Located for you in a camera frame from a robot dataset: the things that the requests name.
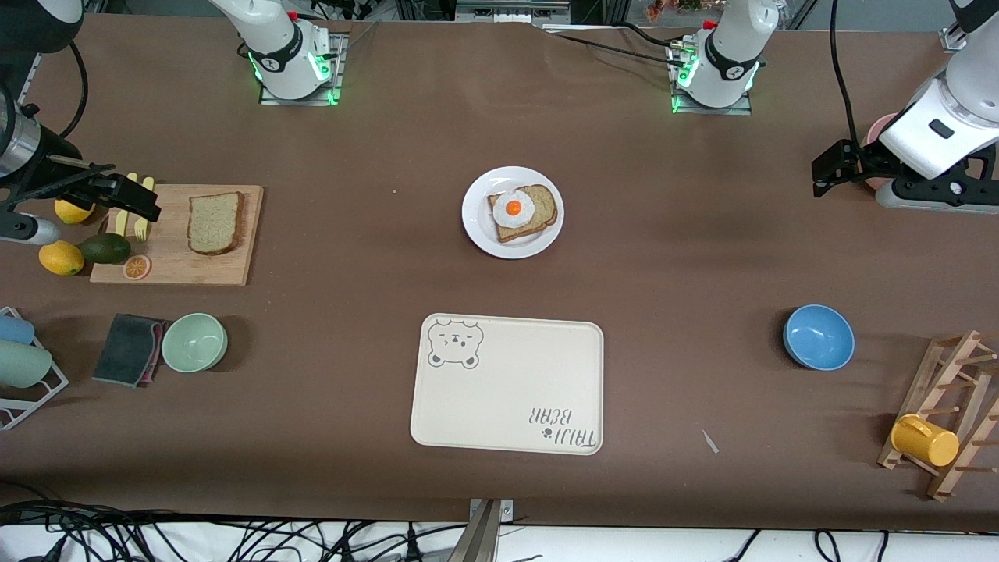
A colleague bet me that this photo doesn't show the brown crust bread slice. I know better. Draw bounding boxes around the brown crust bread slice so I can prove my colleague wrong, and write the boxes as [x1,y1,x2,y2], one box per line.
[187,191,245,256]
[488,184,559,244]

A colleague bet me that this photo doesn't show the white round plate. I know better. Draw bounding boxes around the white round plate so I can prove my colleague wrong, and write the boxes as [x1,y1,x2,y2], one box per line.
[461,166,565,260]

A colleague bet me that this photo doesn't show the yellow lemon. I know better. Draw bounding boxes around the yellow lemon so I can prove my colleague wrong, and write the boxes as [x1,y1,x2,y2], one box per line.
[38,240,85,276]
[54,198,96,226]

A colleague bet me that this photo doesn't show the pale yellow plastic knife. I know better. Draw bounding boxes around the pale yellow plastic knife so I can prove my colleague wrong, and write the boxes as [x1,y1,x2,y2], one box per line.
[115,172,139,237]

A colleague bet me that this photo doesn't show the pink bowl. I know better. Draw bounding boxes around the pink bowl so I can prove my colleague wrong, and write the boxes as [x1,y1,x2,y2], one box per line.
[865,113,900,193]

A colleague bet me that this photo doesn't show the pale yellow plastic fork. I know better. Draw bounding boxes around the pale yellow plastic fork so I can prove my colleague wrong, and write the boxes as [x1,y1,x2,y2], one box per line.
[133,176,155,242]

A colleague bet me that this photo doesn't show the green avocado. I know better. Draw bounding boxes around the green avocado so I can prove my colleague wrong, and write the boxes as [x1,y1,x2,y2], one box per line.
[78,233,132,265]

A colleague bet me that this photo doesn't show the bamboo cutting board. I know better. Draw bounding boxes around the bamboo cutting board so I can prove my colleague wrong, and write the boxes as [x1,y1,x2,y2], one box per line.
[89,184,265,286]

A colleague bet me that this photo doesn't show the light blue cup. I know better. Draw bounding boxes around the light blue cup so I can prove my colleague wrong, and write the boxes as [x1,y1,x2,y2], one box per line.
[0,314,36,346]

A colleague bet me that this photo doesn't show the dark grey pink cloth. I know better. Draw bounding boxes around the dark grey pink cloth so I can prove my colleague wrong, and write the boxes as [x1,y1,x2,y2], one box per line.
[91,313,171,389]

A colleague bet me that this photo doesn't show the mint green bowl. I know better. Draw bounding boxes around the mint green bowl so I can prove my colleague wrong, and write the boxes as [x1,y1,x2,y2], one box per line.
[161,312,229,374]

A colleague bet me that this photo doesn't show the blue bowl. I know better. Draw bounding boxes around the blue bowl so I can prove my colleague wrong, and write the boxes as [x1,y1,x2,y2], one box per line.
[783,304,856,372]

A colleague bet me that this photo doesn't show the pale green cup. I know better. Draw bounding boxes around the pale green cup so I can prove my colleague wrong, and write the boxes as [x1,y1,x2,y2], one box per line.
[0,340,53,389]

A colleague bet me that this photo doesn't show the orange artificial flowers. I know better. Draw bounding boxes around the orange artificial flowers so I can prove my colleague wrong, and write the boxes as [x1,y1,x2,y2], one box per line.
[646,0,705,23]

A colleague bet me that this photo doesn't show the wooden mug rack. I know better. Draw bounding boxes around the wooden mug rack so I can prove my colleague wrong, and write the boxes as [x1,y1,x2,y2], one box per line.
[877,330,999,501]

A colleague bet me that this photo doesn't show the yellow mug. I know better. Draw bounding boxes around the yellow mug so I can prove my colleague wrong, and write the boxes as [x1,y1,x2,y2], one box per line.
[891,414,960,468]

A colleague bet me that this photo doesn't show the fried egg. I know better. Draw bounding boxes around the fried egg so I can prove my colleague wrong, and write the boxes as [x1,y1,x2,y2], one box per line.
[492,190,537,229]

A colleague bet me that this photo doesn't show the cream bear print tray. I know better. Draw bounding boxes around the cream bear print tray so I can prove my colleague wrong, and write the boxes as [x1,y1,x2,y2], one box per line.
[410,313,605,456]

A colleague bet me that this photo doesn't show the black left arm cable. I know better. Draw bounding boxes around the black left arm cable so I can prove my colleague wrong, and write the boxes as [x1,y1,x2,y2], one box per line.
[830,0,869,146]

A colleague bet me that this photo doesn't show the aluminium table edge rail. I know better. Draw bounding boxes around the aluminium table edge rail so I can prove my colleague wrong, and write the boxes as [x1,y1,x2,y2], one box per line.
[14,51,41,110]

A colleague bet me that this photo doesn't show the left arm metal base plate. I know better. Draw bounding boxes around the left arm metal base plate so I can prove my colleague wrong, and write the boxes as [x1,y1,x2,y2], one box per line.
[669,39,755,116]

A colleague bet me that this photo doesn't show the white wire dish rack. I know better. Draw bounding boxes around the white wire dish rack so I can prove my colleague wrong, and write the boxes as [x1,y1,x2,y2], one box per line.
[0,306,69,432]

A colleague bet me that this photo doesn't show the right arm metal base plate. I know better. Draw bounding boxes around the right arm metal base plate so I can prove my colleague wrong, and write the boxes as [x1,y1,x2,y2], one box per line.
[260,31,347,106]

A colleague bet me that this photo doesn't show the black table cable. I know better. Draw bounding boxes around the black table cable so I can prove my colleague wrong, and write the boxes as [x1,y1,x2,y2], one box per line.
[542,27,688,67]

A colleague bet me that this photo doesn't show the black floor cable bundle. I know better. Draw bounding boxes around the black floor cable bundle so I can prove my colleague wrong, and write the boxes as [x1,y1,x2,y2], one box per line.
[0,500,469,562]

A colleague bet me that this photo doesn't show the grey metal frame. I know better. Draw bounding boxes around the grey metal frame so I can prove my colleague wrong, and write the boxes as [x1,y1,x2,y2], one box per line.
[455,0,571,26]

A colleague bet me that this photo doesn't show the grey metal bracket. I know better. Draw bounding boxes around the grey metal bracket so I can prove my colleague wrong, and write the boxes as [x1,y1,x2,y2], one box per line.
[449,498,515,562]

